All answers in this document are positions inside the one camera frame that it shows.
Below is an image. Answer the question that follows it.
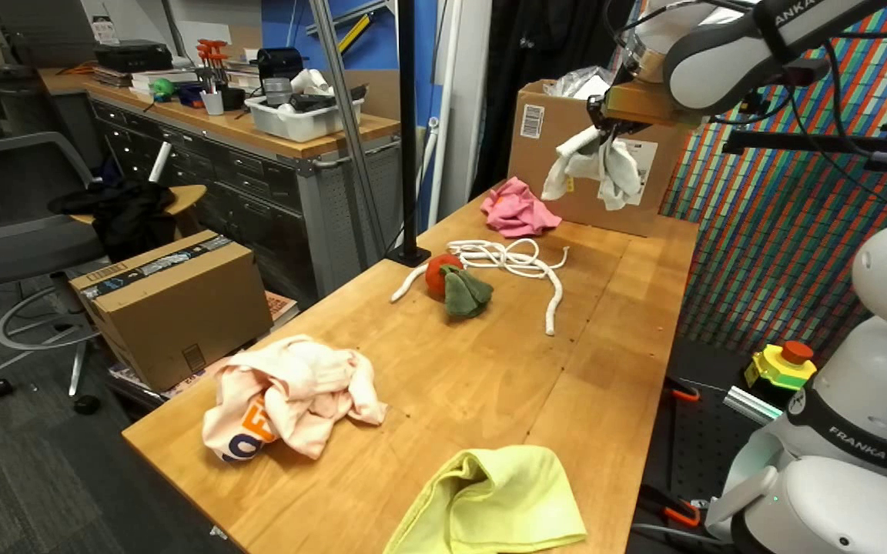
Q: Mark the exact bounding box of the grey office chair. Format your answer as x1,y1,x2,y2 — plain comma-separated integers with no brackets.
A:
0,128,109,417

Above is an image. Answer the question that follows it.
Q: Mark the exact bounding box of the black case on workbench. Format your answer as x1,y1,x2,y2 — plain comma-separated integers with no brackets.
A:
93,39,176,76

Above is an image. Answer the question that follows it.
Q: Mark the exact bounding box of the black boom bar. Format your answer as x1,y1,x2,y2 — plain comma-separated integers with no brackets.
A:
720,120,887,176

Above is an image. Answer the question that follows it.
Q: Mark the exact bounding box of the black cloth on stool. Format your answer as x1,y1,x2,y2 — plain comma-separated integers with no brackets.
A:
47,176,182,266

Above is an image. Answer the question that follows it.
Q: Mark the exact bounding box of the peach shirt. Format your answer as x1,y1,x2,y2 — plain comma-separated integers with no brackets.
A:
199,329,392,468

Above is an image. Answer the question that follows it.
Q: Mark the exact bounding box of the black pole with base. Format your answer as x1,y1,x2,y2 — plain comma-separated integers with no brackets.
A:
397,0,433,268

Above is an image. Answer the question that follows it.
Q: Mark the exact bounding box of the flat reddish cardboard box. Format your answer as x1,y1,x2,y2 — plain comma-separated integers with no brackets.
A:
261,289,300,329

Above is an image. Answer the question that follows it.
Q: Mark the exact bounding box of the yellow red emergency stop button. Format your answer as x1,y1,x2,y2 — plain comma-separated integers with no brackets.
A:
739,336,818,398

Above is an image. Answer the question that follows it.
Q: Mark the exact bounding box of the white plastic bin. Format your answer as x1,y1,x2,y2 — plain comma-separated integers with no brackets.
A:
244,90,370,145

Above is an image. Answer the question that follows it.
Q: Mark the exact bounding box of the wooden-top workbench with drawers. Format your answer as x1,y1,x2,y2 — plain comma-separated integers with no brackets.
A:
38,65,407,301

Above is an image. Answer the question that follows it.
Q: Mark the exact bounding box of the yellow-green towel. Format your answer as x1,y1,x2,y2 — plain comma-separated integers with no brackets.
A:
378,440,591,554

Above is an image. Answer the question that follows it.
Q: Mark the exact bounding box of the clear hose loop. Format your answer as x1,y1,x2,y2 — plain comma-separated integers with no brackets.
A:
0,282,99,360

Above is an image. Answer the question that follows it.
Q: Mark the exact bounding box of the white towel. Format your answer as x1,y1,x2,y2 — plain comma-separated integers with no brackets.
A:
538,120,647,215

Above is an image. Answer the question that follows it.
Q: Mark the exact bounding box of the silver metal pole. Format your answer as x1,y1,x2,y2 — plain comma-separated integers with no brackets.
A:
303,0,392,262

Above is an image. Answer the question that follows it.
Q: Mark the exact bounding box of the white rope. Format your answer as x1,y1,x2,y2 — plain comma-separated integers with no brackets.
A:
387,234,572,338

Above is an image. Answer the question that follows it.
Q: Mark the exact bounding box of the pink shirt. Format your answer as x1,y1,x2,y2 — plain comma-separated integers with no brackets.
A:
478,173,565,244

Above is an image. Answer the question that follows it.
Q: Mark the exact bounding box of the orange black clamp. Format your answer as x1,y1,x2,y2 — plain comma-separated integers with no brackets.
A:
635,491,710,539
663,379,705,410

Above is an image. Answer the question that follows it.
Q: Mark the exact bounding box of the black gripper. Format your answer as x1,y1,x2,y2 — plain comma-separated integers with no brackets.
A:
582,91,620,135

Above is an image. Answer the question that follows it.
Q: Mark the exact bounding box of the cardboard box with black tape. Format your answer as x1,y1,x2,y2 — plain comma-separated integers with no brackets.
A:
67,228,276,395

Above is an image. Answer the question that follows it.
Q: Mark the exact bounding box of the round wooden stool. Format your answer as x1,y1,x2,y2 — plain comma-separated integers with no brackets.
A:
65,181,210,239

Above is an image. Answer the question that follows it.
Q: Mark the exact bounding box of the white plastic bag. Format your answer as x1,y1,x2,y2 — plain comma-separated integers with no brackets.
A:
550,65,620,106

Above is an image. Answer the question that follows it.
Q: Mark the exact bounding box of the cardboard box with white label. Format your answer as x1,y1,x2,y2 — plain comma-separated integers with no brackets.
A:
506,76,699,236

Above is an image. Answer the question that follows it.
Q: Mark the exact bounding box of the red cloth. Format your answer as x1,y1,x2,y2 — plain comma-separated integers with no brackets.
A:
419,252,464,306

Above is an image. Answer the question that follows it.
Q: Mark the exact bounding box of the dark green cloth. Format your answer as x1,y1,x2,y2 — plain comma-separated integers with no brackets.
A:
441,266,495,326

